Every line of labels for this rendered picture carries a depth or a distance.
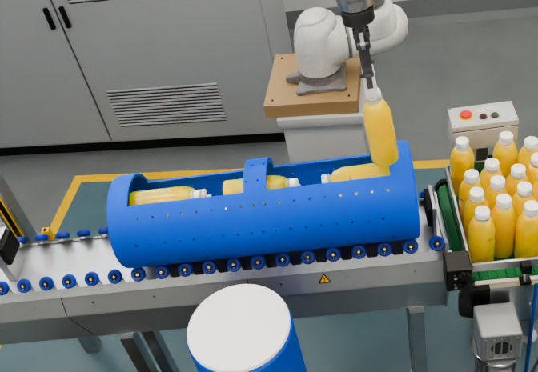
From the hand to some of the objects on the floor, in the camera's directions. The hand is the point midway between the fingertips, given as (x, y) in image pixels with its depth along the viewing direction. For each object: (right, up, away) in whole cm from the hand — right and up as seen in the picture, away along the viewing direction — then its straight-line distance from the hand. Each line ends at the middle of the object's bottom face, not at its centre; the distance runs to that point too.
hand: (370, 82), depth 170 cm
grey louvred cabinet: (-114, +5, +267) cm, 290 cm away
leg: (+34, -112, +95) cm, 151 cm away
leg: (-62, -124, +108) cm, 176 cm away
